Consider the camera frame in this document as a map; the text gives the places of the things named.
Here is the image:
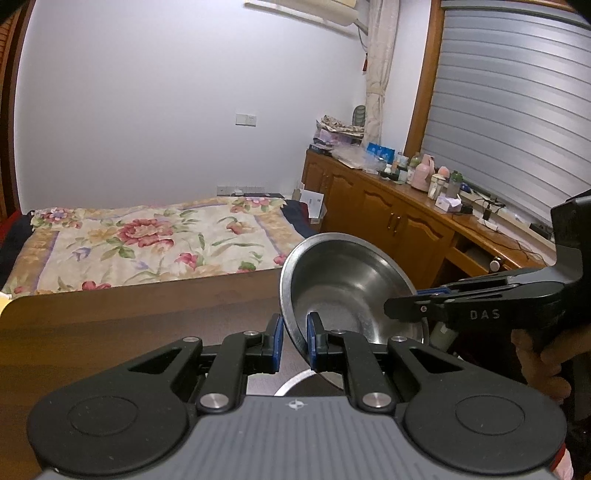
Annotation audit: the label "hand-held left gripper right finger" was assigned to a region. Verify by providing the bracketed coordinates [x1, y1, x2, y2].
[306, 311, 465, 411]

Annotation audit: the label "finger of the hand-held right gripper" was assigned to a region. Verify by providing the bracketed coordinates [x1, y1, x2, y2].
[416, 269, 532, 298]
[385, 295, 448, 325]

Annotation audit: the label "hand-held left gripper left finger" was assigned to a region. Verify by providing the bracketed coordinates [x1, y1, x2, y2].
[129, 314, 284, 414]

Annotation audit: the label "stainless steel bowl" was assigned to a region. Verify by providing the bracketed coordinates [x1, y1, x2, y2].
[274, 369, 346, 398]
[279, 233, 431, 394]

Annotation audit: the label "person's right hand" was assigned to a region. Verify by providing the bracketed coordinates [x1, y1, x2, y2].
[510, 322, 591, 405]

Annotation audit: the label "pale green bottle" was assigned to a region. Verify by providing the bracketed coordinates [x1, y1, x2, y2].
[429, 321, 461, 354]

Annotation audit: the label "wooden sideboard cabinet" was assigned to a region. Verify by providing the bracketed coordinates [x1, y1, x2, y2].
[302, 148, 557, 298]

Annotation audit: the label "pink thermos jug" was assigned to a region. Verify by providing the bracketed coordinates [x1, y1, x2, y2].
[410, 154, 437, 190]

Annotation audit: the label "navy and red blanket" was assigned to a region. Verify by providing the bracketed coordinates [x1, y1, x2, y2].
[281, 199, 321, 237]

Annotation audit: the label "white paper box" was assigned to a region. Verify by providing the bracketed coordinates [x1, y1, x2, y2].
[292, 184, 327, 220]

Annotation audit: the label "floral bed blanket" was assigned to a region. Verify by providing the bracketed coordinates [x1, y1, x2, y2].
[0, 196, 309, 296]

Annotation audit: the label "clear plastic bags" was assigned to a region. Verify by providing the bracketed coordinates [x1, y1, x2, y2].
[331, 144, 387, 174]

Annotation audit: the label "blue box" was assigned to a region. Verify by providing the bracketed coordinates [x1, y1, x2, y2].
[366, 143, 396, 162]

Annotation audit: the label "grey roller window shutter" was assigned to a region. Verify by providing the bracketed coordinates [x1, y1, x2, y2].
[418, 0, 591, 228]

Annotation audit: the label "pile of printed cloth bags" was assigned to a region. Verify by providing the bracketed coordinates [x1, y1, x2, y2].
[315, 114, 368, 145]

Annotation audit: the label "cream patterned curtain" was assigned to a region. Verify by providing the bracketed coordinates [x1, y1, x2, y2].
[364, 0, 400, 145]

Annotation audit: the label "dark red and navy cloth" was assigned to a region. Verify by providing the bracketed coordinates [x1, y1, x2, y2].
[0, 211, 35, 289]

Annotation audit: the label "white air conditioner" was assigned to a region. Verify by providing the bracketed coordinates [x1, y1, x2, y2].
[244, 0, 360, 25]

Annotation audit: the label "black cable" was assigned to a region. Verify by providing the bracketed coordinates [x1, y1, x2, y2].
[462, 191, 548, 266]

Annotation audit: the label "white wall socket strip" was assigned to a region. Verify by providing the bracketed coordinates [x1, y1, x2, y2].
[216, 184, 267, 196]

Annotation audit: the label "wooden window frame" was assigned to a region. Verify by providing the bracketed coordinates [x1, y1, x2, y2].
[403, 0, 446, 160]

